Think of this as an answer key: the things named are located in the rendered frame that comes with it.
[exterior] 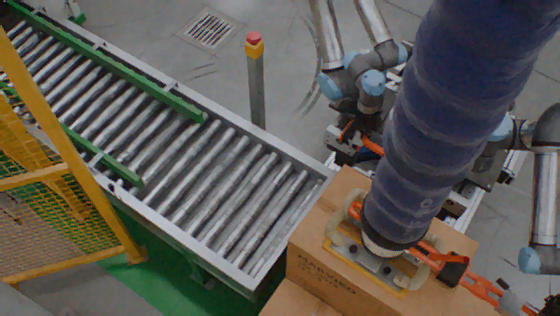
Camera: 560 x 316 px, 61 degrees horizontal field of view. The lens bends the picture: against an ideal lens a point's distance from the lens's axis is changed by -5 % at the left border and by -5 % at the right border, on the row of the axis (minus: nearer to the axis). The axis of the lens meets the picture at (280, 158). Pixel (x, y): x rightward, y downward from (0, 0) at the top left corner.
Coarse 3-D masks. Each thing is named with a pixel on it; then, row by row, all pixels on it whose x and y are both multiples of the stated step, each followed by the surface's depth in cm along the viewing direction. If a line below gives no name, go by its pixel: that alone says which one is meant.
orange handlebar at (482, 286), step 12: (372, 144) 185; (360, 204) 172; (420, 252) 163; (432, 252) 163; (432, 264) 161; (468, 276) 160; (480, 276) 158; (468, 288) 157; (480, 288) 156; (492, 288) 157; (492, 300) 154; (528, 312) 152
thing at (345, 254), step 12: (336, 228) 181; (348, 240) 178; (336, 252) 176; (348, 252) 175; (360, 252) 175; (348, 264) 174; (360, 264) 173; (384, 264) 173; (372, 276) 171; (384, 276) 171; (408, 276) 171; (384, 288) 170; (396, 288) 168
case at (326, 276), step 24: (336, 192) 190; (312, 216) 185; (288, 240) 180; (312, 240) 180; (360, 240) 180; (456, 240) 180; (288, 264) 201; (312, 264) 183; (336, 264) 175; (408, 264) 175; (312, 288) 206; (336, 288) 187; (360, 288) 171; (432, 288) 171; (360, 312) 191; (384, 312) 175; (408, 312) 166; (432, 312) 166
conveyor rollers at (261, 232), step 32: (32, 32) 296; (32, 64) 278; (64, 64) 278; (64, 96) 265; (128, 96) 267; (96, 128) 256; (128, 128) 254; (192, 128) 254; (160, 160) 244; (224, 160) 244; (256, 160) 248; (128, 192) 234; (160, 192) 236; (224, 192) 235; (288, 192) 235; (192, 224) 226; (224, 224) 227; (288, 224) 226; (224, 256) 220
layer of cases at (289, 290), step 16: (288, 288) 211; (304, 288) 212; (464, 288) 211; (272, 304) 207; (288, 304) 207; (304, 304) 207; (320, 304) 207; (448, 304) 207; (464, 304) 207; (480, 304) 207
